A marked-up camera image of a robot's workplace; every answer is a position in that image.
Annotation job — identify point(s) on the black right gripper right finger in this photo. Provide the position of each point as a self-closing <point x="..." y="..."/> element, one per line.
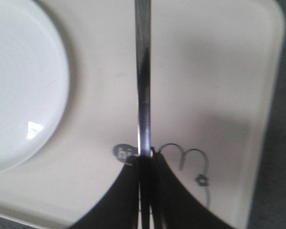
<point x="173" y="207"/>

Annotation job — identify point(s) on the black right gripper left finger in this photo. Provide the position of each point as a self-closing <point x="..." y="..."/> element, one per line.
<point x="118" y="208"/>

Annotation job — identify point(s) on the white round plate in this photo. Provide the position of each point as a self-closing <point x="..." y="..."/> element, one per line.
<point x="34" y="80"/>

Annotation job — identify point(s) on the pair of steel chopsticks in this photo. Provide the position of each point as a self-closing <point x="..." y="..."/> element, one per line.
<point x="143" y="66"/>

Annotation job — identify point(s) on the beige rabbit print tray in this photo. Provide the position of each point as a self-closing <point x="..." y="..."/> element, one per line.
<point x="213" y="65"/>

